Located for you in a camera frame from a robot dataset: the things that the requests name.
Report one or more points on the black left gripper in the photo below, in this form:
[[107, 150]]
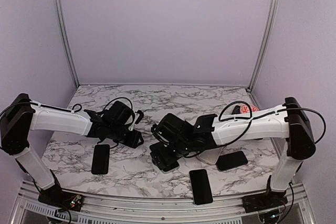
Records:
[[133, 141]]

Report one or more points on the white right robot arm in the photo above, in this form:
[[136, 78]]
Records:
[[178, 138]]

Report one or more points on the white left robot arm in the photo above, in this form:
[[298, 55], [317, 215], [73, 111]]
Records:
[[115, 121]]

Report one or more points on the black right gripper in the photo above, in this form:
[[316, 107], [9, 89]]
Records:
[[157, 160]]

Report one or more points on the aluminium front rail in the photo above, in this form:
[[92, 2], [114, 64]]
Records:
[[118, 209]]

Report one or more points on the aluminium left corner post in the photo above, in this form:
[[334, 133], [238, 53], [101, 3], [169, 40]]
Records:
[[65, 42]]

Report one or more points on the aluminium corner post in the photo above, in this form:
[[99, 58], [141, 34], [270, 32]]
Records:
[[273, 6], [65, 42]]

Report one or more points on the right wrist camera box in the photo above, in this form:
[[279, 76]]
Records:
[[154, 132]]

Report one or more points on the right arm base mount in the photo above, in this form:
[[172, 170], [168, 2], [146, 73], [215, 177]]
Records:
[[263, 201]]

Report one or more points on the black phone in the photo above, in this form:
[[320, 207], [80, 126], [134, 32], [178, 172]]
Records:
[[201, 188], [170, 168], [100, 161], [231, 160]]

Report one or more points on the red white patterned bowl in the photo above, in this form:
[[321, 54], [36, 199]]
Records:
[[244, 109]]

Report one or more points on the aluminium right corner post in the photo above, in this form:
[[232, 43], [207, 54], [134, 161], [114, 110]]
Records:
[[273, 6]]

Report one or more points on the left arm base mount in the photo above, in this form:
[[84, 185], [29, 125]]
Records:
[[56, 196]]

